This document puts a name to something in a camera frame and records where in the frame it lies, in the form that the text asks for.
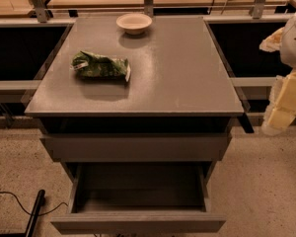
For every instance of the grey drawer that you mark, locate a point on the grey drawer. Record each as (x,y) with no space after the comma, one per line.
(138,198)
(136,147)

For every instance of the white bowl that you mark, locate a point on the white bowl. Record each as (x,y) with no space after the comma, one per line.
(134,23)

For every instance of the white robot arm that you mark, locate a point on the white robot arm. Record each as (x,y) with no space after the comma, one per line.
(288,43)

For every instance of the black floor bar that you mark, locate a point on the black floor bar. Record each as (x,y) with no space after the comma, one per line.
(30,229)

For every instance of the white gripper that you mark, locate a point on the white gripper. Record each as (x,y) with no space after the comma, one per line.
(294,46)

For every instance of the green chip bag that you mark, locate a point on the green chip bag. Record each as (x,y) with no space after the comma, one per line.
(89,65)

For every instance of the grey top drawer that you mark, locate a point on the grey top drawer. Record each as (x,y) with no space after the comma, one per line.
(136,147)

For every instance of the grey drawer cabinet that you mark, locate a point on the grey drawer cabinet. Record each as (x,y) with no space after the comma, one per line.
(178,84)

